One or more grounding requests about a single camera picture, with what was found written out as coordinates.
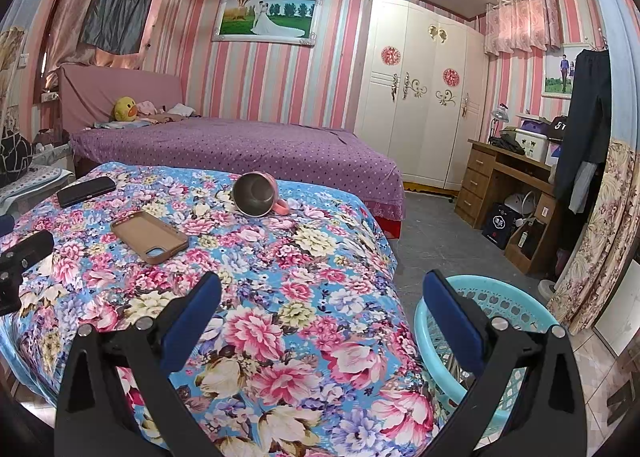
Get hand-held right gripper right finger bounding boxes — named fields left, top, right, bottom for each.
left=422, top=269, right=587, bottom=457

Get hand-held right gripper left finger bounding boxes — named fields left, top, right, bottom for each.
left=54, top=271, right=223, bottom=457

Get light blue plastic basket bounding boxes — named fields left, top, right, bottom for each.
left=414, top=275, right=563, bottom=430

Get polka-dot padded chair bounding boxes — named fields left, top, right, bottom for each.
left=0, top=167, right=64, bottom=218

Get black patterned bag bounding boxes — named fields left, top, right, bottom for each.
left=0, top=129, right=34, bottom=188

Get brown cardboard tray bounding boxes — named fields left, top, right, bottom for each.
left=111, top=210, right=190, bottom=266

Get cardboard box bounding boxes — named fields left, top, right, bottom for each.
left=505, top=219, right=546, bottom=274

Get black shopping bag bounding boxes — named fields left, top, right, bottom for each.
left=482, top=203, right=521, bottom=251

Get white fan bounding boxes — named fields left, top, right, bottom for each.
left=502, top=191, right=536, bottom=222

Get pink steel-lined mug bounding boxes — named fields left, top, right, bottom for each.
left=231, top=172, right=290, bottom=218

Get wooden desk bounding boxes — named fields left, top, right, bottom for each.
left=456, top=138, right=566, bottom=276

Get pink covered headboard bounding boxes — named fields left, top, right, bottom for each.
left=59, top=63, right=186, bottom=130

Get floral beige curtain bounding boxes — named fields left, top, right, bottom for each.
left=547, top=0, right=640, bottom=334
left=0, top=0, right=31, bottom=148

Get yellow duck plush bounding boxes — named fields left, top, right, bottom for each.
left=113, top=97, right=139, bottom=122

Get purple polka-dot bed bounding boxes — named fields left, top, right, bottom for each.
left=70, top=117, right=406, bottom=226

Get dark cloth pile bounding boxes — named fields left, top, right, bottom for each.
left=489, top=133, right=526, bottom=156

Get white storage box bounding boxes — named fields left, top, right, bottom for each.
left=515, top=129, right=551, bottom=162

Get pile of clothes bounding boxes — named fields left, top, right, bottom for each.
left=150, top=104, right=196, bottom=123

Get white wardrobe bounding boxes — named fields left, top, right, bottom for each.
left=354, top=0, right=488, bottom=192

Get desk lamp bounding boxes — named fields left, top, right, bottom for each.
left=487, top=104, right=511, bottom=140

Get pink satin curtain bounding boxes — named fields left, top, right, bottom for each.
left=45, top=0, right=126, bottom=82

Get dark hanging clothes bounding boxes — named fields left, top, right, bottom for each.
left=552, top=49, right=612, bottom=214

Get framed couple photo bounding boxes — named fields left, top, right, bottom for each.
left=542, top=44, right=591, bottom=98

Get pink valance curtain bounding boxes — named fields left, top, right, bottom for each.
left=486, top=0, right=563, bottom=56

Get framed wedding photo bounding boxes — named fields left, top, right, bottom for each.
left=211, top=0, right=323, bottom=46

